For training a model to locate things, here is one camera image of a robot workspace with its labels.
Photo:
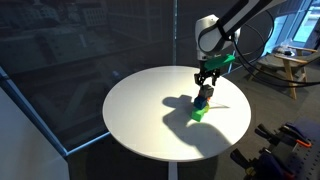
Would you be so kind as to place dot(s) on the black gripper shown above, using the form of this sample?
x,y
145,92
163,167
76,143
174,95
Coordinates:
x,y
204,74

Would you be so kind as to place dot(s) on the gray block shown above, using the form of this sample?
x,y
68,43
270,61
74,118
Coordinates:
x,y
206,91

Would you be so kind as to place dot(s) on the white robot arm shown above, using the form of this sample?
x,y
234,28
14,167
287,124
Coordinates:
x,y
213,34

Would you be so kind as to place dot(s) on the blue block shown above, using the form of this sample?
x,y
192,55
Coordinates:
x,y
200,102

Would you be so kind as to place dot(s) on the yellow-green block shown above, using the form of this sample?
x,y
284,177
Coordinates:
x,y
207,107

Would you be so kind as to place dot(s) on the green block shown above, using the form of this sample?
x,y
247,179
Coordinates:
x,y
197,114

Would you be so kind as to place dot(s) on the wooden chair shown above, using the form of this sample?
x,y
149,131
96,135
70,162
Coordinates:
x,y
289,66

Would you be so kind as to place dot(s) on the orange-tipped spring clamp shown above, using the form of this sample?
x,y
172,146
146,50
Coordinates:
x,y
287,133

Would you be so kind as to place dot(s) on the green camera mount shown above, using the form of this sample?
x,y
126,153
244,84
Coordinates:
x,y
218,62

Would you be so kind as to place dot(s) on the white table pedestal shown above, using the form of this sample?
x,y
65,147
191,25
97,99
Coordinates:
x,y
172,171

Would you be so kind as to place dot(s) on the purple-handled spring clamp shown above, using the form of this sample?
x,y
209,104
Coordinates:
x,y
266,167

